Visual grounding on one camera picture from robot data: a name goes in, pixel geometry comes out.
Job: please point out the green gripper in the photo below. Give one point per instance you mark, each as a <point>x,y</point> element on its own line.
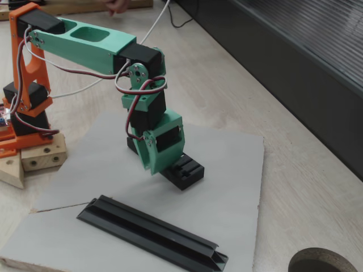
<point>167,141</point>

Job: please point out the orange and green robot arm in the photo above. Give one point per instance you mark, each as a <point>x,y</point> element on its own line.
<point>88,46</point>

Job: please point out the black slotted block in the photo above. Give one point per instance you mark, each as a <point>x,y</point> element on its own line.
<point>190,175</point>

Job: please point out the person's hand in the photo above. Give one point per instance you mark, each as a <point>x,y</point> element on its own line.
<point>117,5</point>

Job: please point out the grey board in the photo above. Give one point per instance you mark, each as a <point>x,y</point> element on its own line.
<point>221,175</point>

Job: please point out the wooden block with holes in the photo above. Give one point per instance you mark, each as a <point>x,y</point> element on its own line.
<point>42,158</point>

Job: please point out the wooden wedge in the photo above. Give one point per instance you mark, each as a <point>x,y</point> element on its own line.
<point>11,173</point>

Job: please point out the dark cabinet front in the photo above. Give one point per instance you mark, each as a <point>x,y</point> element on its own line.
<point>283,76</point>

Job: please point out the red controller circuit board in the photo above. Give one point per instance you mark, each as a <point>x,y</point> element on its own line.
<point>3,116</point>

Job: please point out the wooden plank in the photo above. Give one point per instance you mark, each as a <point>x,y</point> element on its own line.
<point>79,7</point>

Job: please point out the ribbed grey panel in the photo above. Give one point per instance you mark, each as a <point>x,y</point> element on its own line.
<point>317,28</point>

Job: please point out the black plastic rail profile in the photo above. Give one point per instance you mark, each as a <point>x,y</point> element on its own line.
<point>147,226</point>

